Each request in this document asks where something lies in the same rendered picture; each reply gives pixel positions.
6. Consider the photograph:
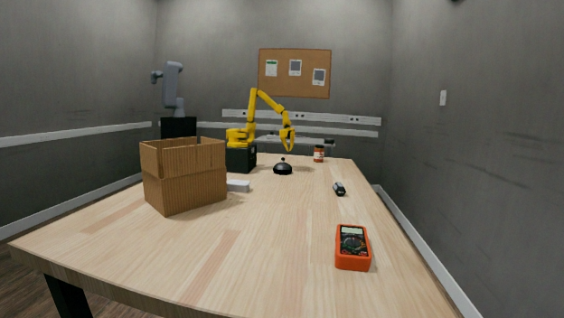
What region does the orange digital multimeter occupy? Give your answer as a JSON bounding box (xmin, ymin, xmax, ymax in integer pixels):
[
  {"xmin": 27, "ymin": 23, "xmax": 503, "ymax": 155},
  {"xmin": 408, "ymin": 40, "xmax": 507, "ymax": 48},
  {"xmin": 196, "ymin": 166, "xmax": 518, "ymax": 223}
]
[{"xmin": 334, "ymin": 224, "xmax": 372, "ymax": 272}]

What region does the small spice jar with black lid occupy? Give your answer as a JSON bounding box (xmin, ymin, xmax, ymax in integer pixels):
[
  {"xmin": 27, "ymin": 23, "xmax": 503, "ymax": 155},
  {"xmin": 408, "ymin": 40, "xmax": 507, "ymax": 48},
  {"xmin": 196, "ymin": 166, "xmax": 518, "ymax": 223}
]
[{"xmin": 314, "ymin": 145, "xmax": 324, "ymax": 163}]

